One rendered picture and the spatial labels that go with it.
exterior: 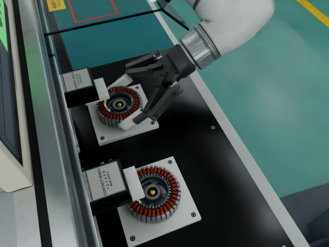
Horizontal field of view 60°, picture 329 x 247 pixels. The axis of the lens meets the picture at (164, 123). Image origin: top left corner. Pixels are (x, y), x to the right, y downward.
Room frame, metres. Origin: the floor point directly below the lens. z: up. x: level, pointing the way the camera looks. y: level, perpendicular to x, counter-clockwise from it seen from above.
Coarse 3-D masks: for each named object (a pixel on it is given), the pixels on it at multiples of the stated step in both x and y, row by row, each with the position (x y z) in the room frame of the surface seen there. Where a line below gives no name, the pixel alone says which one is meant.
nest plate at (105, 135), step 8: (136, 88) 0.53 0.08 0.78; (144, 96) 0.50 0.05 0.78; (88, 104) 0.47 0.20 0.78; (112, 104) 0.47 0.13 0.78; (128, 104) 0.47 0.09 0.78; (144, 104) 0.47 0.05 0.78; (96, 112) 0.45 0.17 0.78; (96, 120) 0.42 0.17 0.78; (144, 120) 0.42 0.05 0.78; (96, 128) 0.40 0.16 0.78; (104, 128) 0.40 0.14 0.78; (112, 128) 0.40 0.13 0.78; (120, 128) 0.40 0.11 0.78; (136, 128) 0.40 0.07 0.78; (144, 128) 0.40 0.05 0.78; (152, 128) 0.40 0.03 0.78; (96, 136) 0.38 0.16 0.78; (104, 136) 0.38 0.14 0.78; (112, 136) 0.38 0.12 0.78; (120, 136) 0.38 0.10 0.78; (128, 136) 0.38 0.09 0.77; (104, 144) 0.36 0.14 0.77
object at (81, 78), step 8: (72, 72) 0.45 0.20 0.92; (80, 72) 0.45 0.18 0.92; (88, 72) 0.45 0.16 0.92; (64, 80) 0.42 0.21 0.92; (72, 80) 0.42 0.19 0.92; (80, 80) 0.42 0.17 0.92; (88, 80) 0.42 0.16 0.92; (96, 80) 0.46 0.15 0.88; (72, 88) 0.40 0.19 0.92; (80, 88) 0.40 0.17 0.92; (88, 88) 0.40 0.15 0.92; (96, 88) 0.44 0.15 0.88; (104, 88) 0.44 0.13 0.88; (72, 96) 0.39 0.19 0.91; (80, 96) 0.39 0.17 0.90; (88, 96) 0.40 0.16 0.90; (96, 96) 0.40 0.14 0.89; (104, 96) 0.41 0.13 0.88; (72, 104) 0.38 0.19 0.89; (80, 104) 0.39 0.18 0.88
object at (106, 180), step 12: (96, 168) 0.22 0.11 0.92; (108, 168) 0.22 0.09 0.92; (120, 168) 0.22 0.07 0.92; (132, 168) 0.24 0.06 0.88; (96, 180) 0.20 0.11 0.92; (108, 180) 0.20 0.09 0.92; (120, 180) 0.20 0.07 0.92; (132, 180) 0.22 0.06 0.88; (96, 192) 0.18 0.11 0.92; (108, 192) 0.18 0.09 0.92; (120, 192) 0.18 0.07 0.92; (132, 192) 0.19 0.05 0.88; (96, 204) 0.16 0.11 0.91; (108, 204) 0.17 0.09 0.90; (120, 204) 0.17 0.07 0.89
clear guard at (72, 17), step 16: (64, 0) 0.48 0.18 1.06; (80, 0) 0.48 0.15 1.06; (96, 0) 0.48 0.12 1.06; (112, 0) 0.48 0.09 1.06; (128, 0) 0.48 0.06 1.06; (144, 0) 0.48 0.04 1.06; (160, 0) 0.50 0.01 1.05; (48, 16) 0.43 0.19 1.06; (64, 16) 0.43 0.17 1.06; (80, 16) 0.43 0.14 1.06; (96, 16) 0.43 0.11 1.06; (112, 16) 0.43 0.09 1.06; (128, 16) 0.43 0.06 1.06; (176, 16) 0.48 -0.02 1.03; (48, 32) 0.38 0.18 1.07
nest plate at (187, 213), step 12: (144, 168) 0.29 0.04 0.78; (168, 168) 0.29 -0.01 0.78; (180, 180) 0.26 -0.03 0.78; (156, 204) 0.21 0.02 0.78; (180, 204) 0.21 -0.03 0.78; (192, 204) 0.21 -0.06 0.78; (120, 216) 0.19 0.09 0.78; (132, 216) 0.19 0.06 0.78; (180, 216) 0.19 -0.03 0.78; (192, 216) 0.19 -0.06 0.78; (132, 228) 0.16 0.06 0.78; (144, 228) 0.16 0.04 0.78; (156, 228) 0.16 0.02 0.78; (168, 228) 0.16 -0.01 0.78; (132, 240) 0.14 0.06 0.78; (144, 240) 0.14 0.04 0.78
